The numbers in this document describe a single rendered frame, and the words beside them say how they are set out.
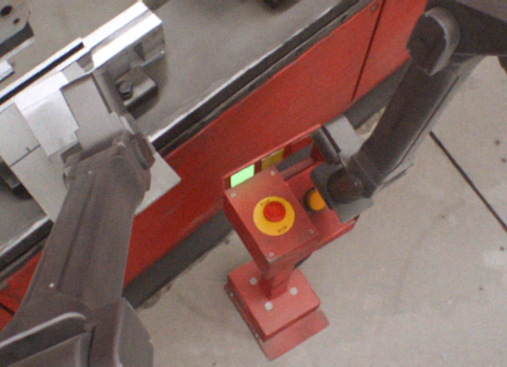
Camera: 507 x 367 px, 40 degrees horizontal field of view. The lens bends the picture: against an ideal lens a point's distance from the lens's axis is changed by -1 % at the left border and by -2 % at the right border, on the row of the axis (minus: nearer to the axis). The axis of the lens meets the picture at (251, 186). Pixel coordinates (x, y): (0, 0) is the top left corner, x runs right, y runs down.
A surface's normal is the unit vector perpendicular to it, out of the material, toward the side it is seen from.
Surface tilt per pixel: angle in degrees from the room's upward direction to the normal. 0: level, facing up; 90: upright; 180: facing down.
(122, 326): 76
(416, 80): 88
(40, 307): 50
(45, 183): 0
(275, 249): 0
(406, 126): 88
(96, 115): 30
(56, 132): 0
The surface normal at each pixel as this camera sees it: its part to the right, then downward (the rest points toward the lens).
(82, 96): -0.01, 0.14
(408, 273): 0.03, -0.37
